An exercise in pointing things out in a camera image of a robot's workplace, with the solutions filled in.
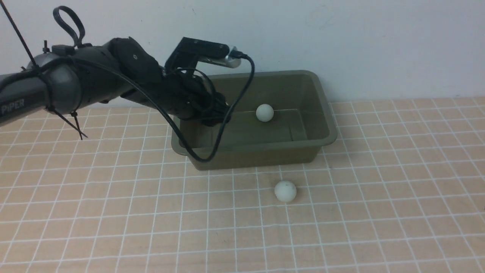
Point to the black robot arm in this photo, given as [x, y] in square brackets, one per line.
[107, 71]

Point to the white table-tennis ball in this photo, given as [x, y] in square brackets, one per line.
[264, 112]
[285, 191]

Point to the olive green plastic bin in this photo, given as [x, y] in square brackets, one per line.
[301, 126]

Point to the black zip tie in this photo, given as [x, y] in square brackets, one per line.
[30, 90]

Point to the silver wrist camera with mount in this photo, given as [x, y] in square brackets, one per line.
[190, 51]

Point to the checkered peach tablecloth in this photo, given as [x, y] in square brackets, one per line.
[400, 191]

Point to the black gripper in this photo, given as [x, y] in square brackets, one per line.
[183, 96]

